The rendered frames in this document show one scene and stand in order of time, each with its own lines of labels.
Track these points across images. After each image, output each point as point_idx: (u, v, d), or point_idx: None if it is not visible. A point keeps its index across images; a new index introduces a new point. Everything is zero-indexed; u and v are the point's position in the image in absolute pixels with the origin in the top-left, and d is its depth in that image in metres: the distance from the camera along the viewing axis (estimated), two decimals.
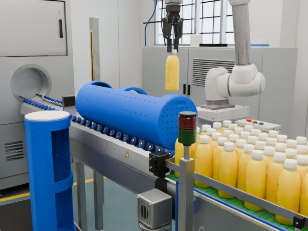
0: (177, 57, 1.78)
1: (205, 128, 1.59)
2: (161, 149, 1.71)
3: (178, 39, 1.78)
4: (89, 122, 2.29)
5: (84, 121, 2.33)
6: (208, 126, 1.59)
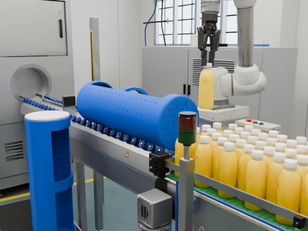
0: None
1: (205, 128, 1.59)
2: (161, 149, 1.71)
3: (213, 51, 1.61)
4: (89, 122, 2.29)
5: (84, 122, 2.33)
6: (208, 126, 1.59)
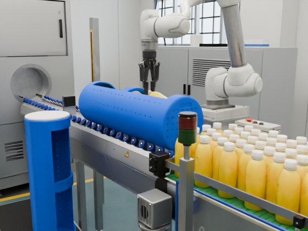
0: None
1: (205, 128, 1.59)
2: None
3: (154, 82, 1.89)
4: (88, 123, 2.28)
5: (82, 123, 2.33)
6: (208, 126, 1.59)
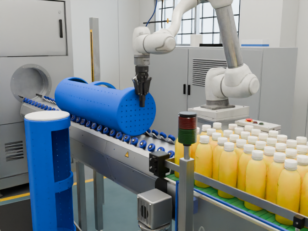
0: None
1: (205, 128, 1.59)
2: (160, 148, 1.71)
3: None
4: (87, 124, 2.28)
5: (80, 122, 2.36)
6: (208, 126, 1.59)
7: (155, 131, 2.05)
